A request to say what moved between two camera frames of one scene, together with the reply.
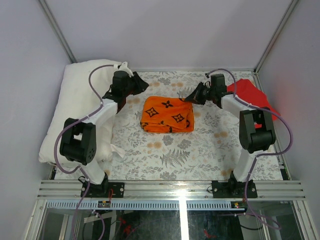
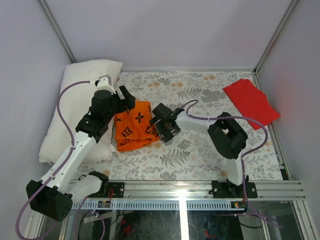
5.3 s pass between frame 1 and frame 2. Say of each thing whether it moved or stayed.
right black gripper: moved
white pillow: stayed
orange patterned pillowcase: moved
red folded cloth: stayed
